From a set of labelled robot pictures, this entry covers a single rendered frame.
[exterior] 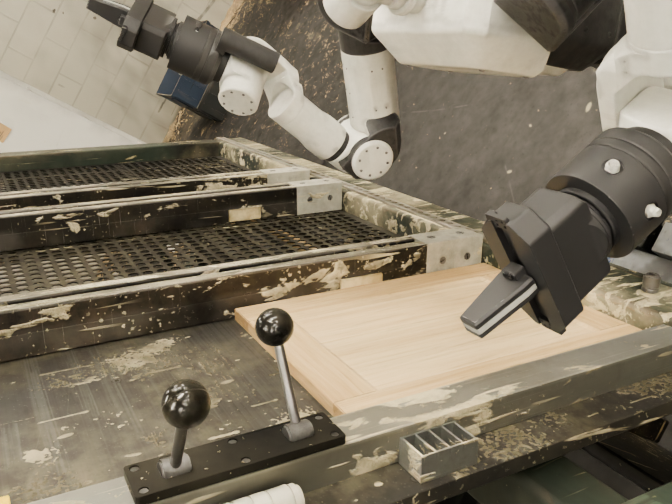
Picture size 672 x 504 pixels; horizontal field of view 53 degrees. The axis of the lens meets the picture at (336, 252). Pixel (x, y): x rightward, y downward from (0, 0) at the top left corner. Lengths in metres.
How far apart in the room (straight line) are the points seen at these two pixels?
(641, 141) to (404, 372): 0.42
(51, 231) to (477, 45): 0.95
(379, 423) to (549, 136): 2.02
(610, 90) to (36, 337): 0.75
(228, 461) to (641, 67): 0.48
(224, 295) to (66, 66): 5.08
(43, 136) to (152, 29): 3.57
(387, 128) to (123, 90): 5.01
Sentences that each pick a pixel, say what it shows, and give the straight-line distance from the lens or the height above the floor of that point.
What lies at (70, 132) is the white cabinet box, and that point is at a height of 0.97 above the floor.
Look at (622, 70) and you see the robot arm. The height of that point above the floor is 1.37.
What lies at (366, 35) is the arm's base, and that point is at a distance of 1.12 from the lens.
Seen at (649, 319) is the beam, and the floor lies 0.90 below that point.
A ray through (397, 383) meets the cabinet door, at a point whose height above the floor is 1.23.
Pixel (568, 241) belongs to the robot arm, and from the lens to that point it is 0.56.
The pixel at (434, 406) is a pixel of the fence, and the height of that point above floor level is 1.26.
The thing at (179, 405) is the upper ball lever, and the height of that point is 1.56.
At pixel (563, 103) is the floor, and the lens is 2.68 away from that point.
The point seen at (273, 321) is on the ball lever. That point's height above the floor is 1.45.
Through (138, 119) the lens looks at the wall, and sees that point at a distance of 6.16.
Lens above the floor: 1.79
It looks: 33 degrees down
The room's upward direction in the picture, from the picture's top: 64 degrees counter-clockwise
